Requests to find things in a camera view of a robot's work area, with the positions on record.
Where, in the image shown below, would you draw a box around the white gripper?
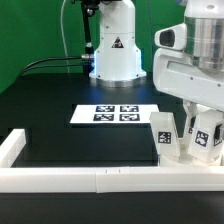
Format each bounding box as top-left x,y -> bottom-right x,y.
153,48 -> 224,128

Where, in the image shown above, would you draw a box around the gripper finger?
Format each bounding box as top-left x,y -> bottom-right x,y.
214,124 -> 224,145

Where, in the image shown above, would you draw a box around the white round stool seat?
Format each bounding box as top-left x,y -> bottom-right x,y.
159,145 -> 222,167

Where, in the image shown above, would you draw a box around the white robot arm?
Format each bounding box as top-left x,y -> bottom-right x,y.
89,0 -> 224,112

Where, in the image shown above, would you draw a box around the white marker sheet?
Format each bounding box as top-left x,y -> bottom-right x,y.
70,104 -> 158,124

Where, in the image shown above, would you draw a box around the white U-shaped fence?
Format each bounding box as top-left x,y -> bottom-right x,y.
0,129 -> 224,193

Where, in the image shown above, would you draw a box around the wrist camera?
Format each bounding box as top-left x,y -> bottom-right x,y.
154,23 -> 187,51

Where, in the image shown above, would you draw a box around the black cables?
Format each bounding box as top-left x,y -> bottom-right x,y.
19,54 -> 96,78

